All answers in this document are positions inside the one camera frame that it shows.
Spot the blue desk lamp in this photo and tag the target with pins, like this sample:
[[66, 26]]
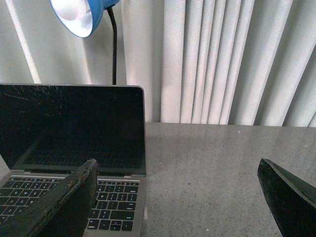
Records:
[[82, 17]]

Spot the white pleated curtain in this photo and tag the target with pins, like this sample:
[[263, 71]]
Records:
[[246, 62]]

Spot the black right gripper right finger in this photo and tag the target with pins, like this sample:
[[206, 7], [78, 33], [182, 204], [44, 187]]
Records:
[[291, 200]]

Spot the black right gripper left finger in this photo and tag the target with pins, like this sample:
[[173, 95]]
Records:
[[62, 212]]

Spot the silver laptop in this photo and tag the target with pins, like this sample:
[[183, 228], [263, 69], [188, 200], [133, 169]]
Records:
[[48, 131]]

